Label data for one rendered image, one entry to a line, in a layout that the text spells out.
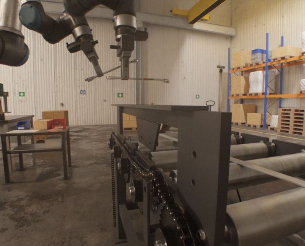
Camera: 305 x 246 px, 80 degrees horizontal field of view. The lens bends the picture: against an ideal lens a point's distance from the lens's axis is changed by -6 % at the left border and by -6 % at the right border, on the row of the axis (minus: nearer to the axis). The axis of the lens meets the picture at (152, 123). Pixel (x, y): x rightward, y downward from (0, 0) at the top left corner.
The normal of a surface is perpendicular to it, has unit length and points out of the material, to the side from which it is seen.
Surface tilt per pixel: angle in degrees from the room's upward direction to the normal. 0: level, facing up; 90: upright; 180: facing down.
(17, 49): 98
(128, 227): 0
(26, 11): 94
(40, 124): 90
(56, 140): 90
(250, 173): 70
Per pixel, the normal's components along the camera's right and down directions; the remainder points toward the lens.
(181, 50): 0.31, 0.10
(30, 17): -0.13, 0.18
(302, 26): -0.95, 0.03
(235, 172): 0.25, -0.51
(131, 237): 0.00, -1.00
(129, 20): 0.52, 0.09
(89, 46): 0.09, -0.01
